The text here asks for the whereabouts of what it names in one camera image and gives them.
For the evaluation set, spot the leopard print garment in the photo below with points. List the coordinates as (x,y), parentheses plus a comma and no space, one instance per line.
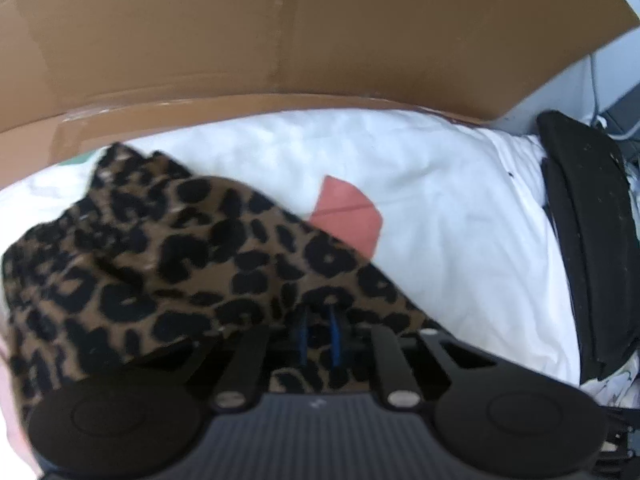
(175,260)

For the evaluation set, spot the cream printed blanket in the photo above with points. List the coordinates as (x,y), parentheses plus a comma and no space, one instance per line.
(450,235)

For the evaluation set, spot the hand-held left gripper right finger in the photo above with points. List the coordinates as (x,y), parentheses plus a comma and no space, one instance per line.
(335,335)

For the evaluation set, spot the black folded garment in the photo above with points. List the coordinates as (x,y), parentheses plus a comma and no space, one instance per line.
(595,235)

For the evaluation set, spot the flattened cardboard sheet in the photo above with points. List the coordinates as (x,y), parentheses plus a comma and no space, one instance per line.
(300,25)

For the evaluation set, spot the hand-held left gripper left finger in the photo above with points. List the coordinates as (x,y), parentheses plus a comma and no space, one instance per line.
(301,335)

